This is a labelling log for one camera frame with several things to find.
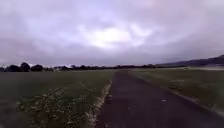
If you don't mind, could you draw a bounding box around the pale water strip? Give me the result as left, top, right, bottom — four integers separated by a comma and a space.
181, 65, 224, 71

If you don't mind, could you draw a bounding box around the row of trees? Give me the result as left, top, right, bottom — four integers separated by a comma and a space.
0, 61, 158, 73

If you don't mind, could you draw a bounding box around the wooded hill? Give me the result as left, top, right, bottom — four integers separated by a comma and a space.
155, 54, 224, 69

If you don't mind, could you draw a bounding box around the grass field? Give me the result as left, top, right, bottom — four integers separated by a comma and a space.
0, 69, 117, 128
128, 67, 224, 118

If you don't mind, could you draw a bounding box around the dark asphalt path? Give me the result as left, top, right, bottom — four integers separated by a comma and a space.
94, 69, 224, 128

